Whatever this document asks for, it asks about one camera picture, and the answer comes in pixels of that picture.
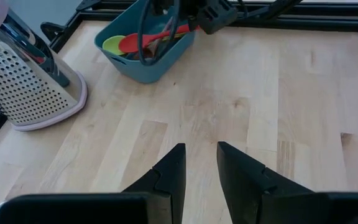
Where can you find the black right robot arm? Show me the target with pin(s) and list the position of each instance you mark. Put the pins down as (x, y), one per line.
(275, 6)

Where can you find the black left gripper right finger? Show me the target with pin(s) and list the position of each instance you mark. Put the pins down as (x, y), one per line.
(241, 180)

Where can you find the pink-trimmed steel box grater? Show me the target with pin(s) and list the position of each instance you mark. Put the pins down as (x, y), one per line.
(20, 90)

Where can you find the green silicone spoon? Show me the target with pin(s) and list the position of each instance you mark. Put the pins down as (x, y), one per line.
(112, 45)

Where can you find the red silicone spoon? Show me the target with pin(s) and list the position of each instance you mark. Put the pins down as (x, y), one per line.
(132, 43)

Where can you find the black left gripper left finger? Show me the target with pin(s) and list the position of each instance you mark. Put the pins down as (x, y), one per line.
(172, 177)

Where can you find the teal plastic bin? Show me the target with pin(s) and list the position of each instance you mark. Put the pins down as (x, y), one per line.
(145, 73)

